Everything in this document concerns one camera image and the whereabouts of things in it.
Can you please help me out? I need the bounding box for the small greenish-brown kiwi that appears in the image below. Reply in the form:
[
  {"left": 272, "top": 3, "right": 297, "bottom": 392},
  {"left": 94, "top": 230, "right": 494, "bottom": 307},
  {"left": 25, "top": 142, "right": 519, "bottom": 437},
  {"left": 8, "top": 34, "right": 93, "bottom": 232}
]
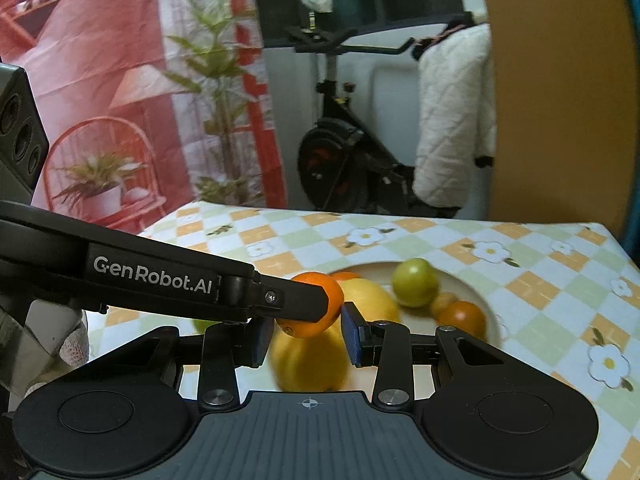
[{"left": 431, "top": 292, "right": 457, "bottom": 317}]

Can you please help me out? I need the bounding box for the yellow lemon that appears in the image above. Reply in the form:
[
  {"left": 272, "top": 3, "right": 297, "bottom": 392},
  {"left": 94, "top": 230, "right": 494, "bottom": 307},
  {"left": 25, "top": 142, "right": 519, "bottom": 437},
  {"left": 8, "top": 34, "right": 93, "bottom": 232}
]
[
  {"left": 270, "top": 327, "right": 351, "bottom": 393},
  {"left": 340, "top": 278, "right": 401, "bottom": 325}
]

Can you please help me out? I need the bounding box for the black garment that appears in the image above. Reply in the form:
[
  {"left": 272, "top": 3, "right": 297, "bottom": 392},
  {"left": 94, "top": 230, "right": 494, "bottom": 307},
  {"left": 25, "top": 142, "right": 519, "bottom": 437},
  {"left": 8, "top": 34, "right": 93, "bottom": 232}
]
[{"left": 412, "top": 12, "right": 488, "bottom": 58}]

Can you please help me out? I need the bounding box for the white quilted blanket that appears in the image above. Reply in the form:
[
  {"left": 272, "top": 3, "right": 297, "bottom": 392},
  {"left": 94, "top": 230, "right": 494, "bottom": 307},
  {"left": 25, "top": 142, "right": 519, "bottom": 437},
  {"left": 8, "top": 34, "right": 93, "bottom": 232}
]
[{"left": 414, "top": 24, "right": 497, "bottom": 209}]

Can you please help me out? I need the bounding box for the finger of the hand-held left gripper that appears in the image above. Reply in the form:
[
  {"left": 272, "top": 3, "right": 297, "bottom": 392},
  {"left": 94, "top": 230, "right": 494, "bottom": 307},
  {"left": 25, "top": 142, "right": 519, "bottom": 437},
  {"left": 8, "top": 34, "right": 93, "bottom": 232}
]
[{"left": 247, "top": 272, "right": 331, "bottom": 323}]

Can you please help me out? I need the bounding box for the red printed wall tapestry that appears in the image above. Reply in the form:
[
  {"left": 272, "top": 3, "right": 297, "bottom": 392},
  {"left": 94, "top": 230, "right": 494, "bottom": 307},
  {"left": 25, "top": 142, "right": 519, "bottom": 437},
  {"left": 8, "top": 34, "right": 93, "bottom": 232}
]
[{"left": 0, "top": 0, "right": 288, "bottom": 233}]

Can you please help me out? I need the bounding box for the dark orange tangerine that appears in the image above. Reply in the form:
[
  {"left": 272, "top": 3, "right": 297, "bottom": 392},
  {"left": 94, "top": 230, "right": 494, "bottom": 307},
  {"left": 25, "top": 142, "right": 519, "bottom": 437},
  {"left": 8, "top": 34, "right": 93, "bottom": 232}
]
[{"left": 439, "top": 300, "right": 487, "bottom": 339}]

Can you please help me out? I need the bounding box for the beige plate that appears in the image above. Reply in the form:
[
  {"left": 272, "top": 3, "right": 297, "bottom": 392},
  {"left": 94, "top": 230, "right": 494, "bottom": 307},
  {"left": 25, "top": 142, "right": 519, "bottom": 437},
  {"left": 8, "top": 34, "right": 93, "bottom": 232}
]
[{"left": 300, "top": 261, "right": 502, "bottom": 348}]

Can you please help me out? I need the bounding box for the large green citrus fruit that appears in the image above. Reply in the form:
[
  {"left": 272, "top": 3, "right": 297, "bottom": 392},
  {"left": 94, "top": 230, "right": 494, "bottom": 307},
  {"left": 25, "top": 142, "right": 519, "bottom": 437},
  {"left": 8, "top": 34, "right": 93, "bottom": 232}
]
[{"left": 391, "top": 258, "right": 440, "bottom": 309}]

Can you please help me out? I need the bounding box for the checked floral tablecloth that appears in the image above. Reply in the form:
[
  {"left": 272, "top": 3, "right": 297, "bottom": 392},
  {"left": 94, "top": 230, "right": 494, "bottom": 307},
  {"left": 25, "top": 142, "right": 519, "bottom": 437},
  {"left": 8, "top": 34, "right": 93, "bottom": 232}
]
[{"left": 82, "top": 201, "right": 640, "bottom": 480}]

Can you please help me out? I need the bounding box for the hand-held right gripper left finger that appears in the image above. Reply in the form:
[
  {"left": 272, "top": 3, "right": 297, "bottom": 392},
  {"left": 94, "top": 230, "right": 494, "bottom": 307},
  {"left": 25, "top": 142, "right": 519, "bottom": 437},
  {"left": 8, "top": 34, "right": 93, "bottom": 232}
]
[{"left": 97, "top": 317, "right": 275, "bottom": 409}]

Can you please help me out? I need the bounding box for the person's left hand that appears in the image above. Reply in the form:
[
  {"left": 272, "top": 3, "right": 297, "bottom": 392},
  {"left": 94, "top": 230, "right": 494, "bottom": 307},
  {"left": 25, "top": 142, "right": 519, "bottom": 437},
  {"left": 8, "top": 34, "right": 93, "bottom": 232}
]
[{"left": 25, "top": 302, "right": 90, "bottom": 391}]

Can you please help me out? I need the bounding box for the wooden board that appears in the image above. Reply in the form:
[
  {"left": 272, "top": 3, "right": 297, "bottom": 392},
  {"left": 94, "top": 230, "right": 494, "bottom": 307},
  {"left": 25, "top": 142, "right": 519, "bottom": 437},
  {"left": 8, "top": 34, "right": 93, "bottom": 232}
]
[{"left": 475, "top": 0, "right": 633, "bottom": 241}]

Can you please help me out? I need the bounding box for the small orange tangerine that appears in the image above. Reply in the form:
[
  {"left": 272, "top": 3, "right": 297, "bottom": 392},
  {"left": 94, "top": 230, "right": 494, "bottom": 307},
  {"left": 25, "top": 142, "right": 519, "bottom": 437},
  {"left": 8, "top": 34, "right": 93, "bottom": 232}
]
[{"left": 276, "top": 271, "right": 345, "bottom": 339}]

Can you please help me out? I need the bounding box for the black exercise bike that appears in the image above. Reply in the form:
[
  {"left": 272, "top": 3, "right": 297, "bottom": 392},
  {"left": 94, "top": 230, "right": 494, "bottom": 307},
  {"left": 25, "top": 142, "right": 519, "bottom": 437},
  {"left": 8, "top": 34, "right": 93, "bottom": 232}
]
[{"left": 284, "top": 10, "right": 463, "bottom": 216}]

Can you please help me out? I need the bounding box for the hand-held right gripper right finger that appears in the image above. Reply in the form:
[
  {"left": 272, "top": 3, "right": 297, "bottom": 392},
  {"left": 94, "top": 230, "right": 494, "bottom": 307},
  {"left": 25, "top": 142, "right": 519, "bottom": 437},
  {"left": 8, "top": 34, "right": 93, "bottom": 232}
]
[{"left": 341, "top": 301, "right": 511, "bottom": 409}]

